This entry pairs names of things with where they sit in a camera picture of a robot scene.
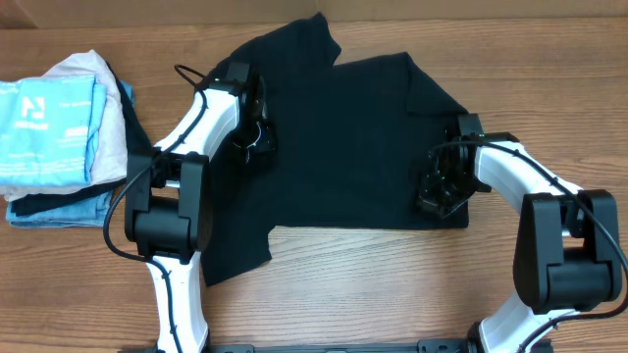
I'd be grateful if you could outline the black t-shirt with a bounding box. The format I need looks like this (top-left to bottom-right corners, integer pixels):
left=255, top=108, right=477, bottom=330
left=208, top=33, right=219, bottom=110
left=201, top=15, right=469, bottom=285

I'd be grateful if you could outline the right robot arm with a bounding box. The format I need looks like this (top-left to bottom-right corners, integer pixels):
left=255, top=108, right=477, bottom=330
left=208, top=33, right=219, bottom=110
left=415, top=114, right=627, bottom=352

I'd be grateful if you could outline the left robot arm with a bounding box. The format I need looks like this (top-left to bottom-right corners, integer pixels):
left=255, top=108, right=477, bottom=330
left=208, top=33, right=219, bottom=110
left=125, top=63, right=278, bottom=352

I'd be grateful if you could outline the black folded shirt in stack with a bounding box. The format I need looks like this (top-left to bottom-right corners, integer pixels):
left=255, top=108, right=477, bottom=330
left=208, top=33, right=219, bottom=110
left=11, top=63, right=150, bottom=216

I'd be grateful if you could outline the beige folded shirt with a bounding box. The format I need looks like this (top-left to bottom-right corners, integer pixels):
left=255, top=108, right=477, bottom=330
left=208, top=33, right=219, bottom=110
left=1, top=50, right=127, bottom=201

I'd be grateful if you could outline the blue denim folded garment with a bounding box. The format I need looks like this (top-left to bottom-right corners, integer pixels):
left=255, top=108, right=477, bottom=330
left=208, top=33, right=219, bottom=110
left=6, top=75, right=128, bottom=227

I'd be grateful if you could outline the light blue printed folded shirt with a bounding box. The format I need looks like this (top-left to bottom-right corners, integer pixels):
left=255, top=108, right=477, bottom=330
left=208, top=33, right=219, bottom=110
left=1, top=76, right=107, bottom=187

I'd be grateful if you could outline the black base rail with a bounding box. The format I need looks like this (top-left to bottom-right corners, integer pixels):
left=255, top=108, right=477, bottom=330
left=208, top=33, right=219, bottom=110
left=120, top=337, right=554, bottom=353

